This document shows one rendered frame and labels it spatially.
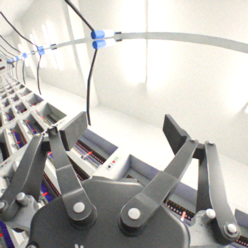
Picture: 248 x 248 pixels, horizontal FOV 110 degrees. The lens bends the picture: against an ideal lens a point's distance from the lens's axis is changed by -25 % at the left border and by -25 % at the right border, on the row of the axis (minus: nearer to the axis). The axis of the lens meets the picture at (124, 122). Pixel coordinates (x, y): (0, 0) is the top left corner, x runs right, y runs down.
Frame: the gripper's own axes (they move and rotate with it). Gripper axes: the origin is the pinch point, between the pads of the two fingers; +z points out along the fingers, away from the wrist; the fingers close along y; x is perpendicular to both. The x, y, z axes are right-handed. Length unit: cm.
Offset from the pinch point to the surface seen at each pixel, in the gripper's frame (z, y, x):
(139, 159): 41, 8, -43
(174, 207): 19, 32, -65
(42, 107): 115, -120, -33
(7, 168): 27, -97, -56
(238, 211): 5, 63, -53
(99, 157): 56, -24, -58
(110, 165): 37, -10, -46
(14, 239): -13, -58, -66
